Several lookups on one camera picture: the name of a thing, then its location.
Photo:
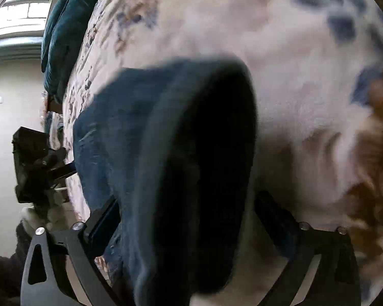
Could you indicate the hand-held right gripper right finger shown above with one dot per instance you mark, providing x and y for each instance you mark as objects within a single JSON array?
[{"x": 274, "y": 218}]

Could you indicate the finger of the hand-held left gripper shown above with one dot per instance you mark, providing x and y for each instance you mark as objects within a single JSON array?
[
  {"x": 63, "y": 171},
  {"x": 57, "y": 156}
]

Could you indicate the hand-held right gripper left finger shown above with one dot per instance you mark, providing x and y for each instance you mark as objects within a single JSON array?
[{"x": 99, "y": 224}]

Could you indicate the floral bed sheet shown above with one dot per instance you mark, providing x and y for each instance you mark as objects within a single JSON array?
[{"x": 290, "y": 86}]

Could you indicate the person's left hand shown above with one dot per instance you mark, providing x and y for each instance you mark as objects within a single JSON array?
[{"x": 56, "y": 213}]

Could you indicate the dark blue jeans pants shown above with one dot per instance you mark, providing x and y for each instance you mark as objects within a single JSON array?
[{"x": 178, "y": 165}]

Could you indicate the window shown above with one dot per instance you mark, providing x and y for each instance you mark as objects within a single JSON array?
[{"x": 19, "y": 12}]

